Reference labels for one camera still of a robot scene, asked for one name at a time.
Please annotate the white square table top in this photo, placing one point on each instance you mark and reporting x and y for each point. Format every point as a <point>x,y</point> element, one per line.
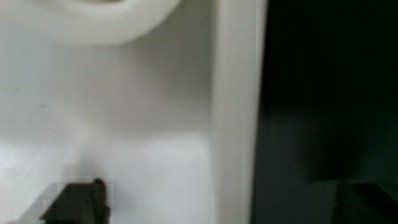
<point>135,113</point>

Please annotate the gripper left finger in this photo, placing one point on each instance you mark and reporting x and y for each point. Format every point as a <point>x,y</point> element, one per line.
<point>79,206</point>

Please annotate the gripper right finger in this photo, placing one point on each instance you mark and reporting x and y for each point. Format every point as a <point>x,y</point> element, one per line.
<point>368,203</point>

